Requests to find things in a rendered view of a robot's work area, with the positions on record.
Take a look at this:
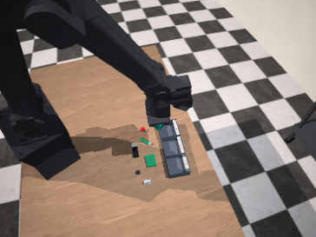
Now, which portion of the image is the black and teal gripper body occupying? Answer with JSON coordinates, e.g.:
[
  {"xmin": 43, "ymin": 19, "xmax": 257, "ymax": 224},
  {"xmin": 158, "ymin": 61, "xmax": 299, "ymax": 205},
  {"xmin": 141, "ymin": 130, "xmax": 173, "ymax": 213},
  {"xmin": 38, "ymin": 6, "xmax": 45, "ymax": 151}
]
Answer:
[{"xmin": 145, "ymin": 99, "xmax": 170, "ymax": 127}]

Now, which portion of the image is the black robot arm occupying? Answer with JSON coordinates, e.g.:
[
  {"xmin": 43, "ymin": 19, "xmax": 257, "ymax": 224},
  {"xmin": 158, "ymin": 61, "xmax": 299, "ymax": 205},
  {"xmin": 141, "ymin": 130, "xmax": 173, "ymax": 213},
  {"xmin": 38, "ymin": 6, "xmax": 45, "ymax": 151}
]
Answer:
[{"xmin": 0, "ymin": 0, "xmax": 193, "ymax": 146}]

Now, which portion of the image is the dark grey rack of bins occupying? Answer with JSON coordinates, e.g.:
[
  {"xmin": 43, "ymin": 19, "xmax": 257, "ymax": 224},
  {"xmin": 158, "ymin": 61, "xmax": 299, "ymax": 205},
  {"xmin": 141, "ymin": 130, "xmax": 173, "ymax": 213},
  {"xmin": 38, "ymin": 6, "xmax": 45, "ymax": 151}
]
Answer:
[{"xmin": 158, "ymin": 119, "xmax": 191, "ymax": 179}]

